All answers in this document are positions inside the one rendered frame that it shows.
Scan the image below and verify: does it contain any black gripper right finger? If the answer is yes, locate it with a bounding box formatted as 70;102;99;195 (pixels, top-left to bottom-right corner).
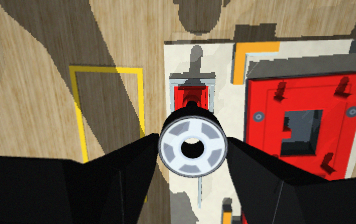
226;137;356;224

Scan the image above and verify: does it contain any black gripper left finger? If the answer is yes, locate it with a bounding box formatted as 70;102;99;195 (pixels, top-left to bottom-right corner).
0;133;159;224

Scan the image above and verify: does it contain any white and grey wheel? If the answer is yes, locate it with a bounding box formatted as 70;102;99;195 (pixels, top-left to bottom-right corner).
158;106;228;178

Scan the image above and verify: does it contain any yellow tape outline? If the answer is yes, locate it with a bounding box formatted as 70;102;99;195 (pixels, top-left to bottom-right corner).
69;66;145;163

